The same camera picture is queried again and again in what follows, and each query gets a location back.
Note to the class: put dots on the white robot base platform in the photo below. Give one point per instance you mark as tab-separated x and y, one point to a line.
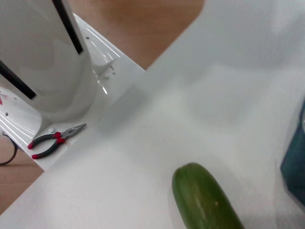
109	69

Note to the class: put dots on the dark teal insulated lunch bag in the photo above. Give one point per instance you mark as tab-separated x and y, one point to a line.
295	164

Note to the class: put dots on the red and black pliers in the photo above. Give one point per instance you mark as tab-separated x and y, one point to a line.
47	140

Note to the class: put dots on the white robot torso column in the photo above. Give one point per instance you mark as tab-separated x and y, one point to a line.
43	59

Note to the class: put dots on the green cucumber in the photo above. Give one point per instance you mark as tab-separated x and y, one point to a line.
202	198

